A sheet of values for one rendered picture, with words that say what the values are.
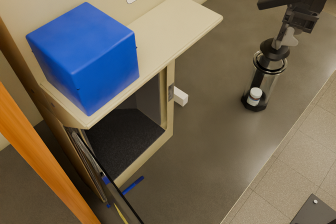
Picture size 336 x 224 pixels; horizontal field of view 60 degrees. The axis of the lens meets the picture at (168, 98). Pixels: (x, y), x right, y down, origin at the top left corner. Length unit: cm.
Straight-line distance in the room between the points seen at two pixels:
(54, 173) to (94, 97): 15
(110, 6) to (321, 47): 115
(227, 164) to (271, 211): 104
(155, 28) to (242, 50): 86
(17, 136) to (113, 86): 13
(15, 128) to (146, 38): 25
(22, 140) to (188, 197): 65
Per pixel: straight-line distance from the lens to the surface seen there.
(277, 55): 94
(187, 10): 57
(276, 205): 204
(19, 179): 108
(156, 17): 55
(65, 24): 41
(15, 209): 105
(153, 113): 94
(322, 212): 212
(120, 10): 52
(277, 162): 216
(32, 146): 41
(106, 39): 38
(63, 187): 53
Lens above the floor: 184
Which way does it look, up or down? 53 degrees down
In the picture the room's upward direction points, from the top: straight up
